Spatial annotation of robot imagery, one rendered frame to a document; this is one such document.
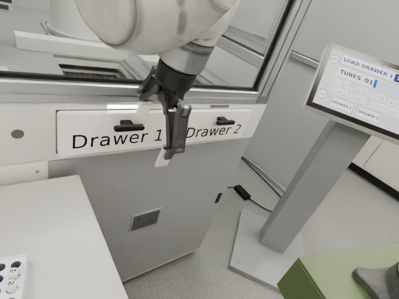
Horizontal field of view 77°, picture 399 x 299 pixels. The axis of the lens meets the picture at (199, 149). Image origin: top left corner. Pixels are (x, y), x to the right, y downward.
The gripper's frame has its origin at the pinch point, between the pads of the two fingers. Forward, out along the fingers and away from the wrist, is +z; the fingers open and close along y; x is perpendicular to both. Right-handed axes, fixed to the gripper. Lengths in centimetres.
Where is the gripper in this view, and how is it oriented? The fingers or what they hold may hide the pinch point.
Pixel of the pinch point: (150, 140)
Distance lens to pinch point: 60.2
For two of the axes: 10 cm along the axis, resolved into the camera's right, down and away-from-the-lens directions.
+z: -3.9, 6.8, 6.2
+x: -7.9, 1.1, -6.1
